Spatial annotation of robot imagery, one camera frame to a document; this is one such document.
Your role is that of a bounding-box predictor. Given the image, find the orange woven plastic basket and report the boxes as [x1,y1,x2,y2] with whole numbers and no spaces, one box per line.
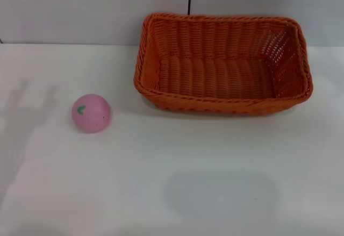
[133,12,314,117]

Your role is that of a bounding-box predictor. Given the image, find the pink toy peach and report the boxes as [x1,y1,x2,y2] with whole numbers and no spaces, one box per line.
[71,93,113,134]

